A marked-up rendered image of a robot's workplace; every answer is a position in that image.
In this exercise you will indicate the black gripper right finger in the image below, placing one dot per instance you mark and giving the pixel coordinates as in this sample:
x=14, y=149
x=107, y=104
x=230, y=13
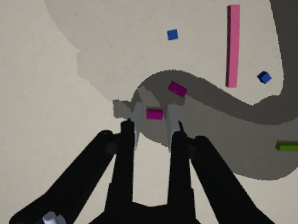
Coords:
x=229, y=201

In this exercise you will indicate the lime green rod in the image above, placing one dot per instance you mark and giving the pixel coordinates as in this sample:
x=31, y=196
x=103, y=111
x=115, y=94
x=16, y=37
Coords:
x=287, y=146

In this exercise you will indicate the pink rod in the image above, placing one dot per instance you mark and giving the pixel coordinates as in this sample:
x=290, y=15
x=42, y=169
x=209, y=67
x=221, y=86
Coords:
x=233, y=30

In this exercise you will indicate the magenta block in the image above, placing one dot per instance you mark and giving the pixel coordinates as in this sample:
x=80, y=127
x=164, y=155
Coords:
x=154, y=114
x=177, y=89

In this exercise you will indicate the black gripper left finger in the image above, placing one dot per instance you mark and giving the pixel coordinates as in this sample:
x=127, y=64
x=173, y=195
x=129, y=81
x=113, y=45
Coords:
x=65, y=199

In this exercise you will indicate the small blue cube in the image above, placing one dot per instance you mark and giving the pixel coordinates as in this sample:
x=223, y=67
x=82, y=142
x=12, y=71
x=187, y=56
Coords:
x=264, y=77
x=172, y=34

